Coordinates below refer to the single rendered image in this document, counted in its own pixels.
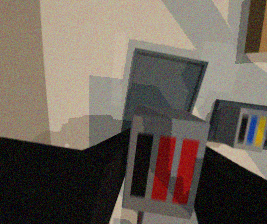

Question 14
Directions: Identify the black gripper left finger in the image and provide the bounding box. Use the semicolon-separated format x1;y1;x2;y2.
0;128;131;224

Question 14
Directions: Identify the beige flat panel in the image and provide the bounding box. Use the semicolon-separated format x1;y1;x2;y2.
0;0;51;145

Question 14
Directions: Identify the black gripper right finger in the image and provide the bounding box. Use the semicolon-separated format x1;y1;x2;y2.
194;146;267;224

